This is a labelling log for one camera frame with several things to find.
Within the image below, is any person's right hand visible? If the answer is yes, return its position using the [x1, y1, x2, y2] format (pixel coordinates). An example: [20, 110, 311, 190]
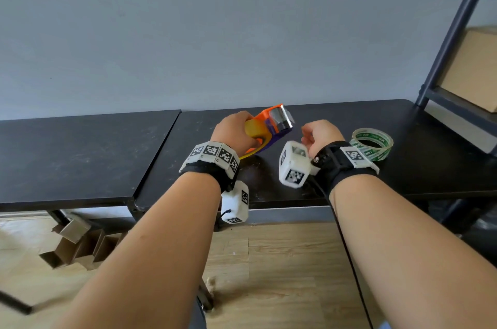
[301, 120, 346, 160]

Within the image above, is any person's left hand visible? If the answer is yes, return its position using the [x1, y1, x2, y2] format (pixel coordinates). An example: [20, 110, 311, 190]
[211, 110, 262, 156]

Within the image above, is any orange and yellow tape dispenser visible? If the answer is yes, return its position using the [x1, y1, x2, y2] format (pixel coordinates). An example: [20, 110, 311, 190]
[239, 104, 294, 159]

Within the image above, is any person's left forearm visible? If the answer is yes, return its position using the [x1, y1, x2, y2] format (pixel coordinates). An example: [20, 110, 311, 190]
[50, 171, 222, 329]

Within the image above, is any person's right forearm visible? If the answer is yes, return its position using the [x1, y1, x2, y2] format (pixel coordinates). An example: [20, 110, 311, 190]
[328, 174, 497, 329]

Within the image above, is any left wristband with markers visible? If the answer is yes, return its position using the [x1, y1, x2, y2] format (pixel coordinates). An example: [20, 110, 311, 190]
[179, 141, 240, 193]

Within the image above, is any wristband with markers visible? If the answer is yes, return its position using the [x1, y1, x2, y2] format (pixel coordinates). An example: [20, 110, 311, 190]
[179, 141, 240, 193]
[311, 141, 380, 198]

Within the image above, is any right wristband with markers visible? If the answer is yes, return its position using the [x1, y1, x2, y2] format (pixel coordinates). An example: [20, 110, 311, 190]
[311, 141, 380, 198]

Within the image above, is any clear tape roll green print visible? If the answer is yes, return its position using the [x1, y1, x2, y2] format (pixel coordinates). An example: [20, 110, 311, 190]
[349, 128, 394, 162]

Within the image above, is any brown cardboard box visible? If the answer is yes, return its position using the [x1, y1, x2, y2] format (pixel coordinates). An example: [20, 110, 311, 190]
[439, 26, 497, 113]

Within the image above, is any black metal shelf rack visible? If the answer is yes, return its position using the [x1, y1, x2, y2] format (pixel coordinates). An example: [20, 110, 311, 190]
[415, 0, 497, 158]

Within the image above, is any folded cardboard divider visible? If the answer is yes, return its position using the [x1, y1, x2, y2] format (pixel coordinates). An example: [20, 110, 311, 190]
[39, 218, 129, 272]

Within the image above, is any black rod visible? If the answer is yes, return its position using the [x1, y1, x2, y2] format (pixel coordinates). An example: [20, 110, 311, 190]
[0, 290, 34, 316]

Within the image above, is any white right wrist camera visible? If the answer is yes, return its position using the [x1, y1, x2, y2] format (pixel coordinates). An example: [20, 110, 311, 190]
[278, 141, 321, 189]

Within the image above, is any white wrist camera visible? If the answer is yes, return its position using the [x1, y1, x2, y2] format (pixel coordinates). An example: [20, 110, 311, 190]
[278, 141, 321, 189]
[221, 180, 249, 225]

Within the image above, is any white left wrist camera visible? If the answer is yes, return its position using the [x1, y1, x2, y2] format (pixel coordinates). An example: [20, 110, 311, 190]
[221, 180, 249, 225]

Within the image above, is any black cable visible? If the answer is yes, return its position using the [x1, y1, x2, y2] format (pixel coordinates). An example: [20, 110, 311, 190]
[309, 176, 376, 329]

